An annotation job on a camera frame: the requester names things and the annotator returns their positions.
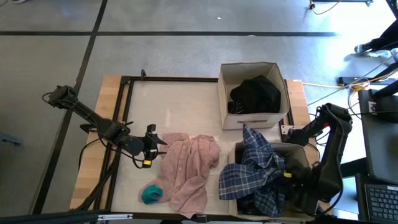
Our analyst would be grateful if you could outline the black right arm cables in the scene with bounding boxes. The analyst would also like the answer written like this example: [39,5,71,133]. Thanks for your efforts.
[307,105,332,147]

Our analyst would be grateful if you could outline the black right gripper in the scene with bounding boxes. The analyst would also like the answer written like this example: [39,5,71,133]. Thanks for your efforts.
[281,152,315,197]

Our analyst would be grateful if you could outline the grey chair base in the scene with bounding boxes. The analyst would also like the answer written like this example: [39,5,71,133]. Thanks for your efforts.
[0,132,23,147]

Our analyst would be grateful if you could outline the pink knit shirt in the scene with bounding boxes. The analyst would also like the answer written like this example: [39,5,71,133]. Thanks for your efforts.
[138,133,221,219]

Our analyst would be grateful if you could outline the black floor stand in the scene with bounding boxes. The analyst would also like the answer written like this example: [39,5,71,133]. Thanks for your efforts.
[337,60,398,88]

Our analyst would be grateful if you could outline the yellow cable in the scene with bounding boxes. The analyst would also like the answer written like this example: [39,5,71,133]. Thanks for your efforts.
[303,60,398,91]

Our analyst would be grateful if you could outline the blue plaid shirt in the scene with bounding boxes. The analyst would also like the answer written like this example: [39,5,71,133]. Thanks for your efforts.
[218,124,295,218]

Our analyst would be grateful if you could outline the black left arm cable bundle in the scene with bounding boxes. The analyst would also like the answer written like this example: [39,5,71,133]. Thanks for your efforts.
[70,149,122,213]

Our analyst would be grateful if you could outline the person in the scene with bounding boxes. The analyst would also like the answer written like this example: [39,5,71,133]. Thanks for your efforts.
[353,20,398,59]

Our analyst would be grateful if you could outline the teal cloth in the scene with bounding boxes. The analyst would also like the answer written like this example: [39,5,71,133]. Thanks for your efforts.
[141,184,164,205]

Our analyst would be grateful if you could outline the silver aluminium rail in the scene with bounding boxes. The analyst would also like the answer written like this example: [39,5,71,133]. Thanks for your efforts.
[97,213,134,222]

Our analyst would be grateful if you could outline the black side desk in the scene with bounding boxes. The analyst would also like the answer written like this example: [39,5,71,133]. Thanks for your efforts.
[357,88,398,185]

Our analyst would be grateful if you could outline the beige fabric storage bin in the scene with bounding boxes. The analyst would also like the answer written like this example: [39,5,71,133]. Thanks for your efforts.
[217,61,290,131]
[227,141,321,222]

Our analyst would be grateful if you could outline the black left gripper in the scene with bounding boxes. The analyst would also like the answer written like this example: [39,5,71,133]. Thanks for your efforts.
[136,123,168,169]

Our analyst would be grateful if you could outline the black laptop keyboard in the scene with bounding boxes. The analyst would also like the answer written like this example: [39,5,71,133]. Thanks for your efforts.
[364,183,398,224]

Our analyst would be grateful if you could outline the black white-striped garment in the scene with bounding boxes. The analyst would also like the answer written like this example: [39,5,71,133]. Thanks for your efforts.
[227,100,247,114]

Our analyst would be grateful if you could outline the black tripod base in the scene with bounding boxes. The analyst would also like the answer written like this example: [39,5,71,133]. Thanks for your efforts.
[309,0,374,9]

